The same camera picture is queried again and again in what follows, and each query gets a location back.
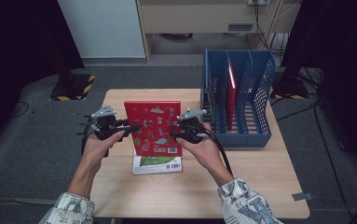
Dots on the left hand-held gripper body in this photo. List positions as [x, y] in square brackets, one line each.
[106, 124]

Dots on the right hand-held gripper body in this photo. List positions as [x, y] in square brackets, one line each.
[191, 130]

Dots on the red picture book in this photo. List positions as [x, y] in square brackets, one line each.
[231, 102]
[154, 137]

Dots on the blue plastic file rack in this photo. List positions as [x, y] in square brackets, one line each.
[260, 137]

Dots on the person's right hand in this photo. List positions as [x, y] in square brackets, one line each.
[204, 155]

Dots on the person's left hand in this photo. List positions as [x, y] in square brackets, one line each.
[95, 152]

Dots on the black floor tape marks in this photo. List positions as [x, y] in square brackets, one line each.
[80, 134]

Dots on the dark flat object under desk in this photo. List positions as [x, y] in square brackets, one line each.
[176, 36]

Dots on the white cabinet panel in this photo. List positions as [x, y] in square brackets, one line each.
[104, 28]

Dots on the beige wooden desk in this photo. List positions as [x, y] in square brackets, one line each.
[191, 18]

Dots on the black curtain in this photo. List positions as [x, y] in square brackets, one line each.
[11, 46]
[347, 46]

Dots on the grey floor tape piece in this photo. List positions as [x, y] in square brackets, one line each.
[302, 196]

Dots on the white power socket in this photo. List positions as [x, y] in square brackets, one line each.
[257, 2]

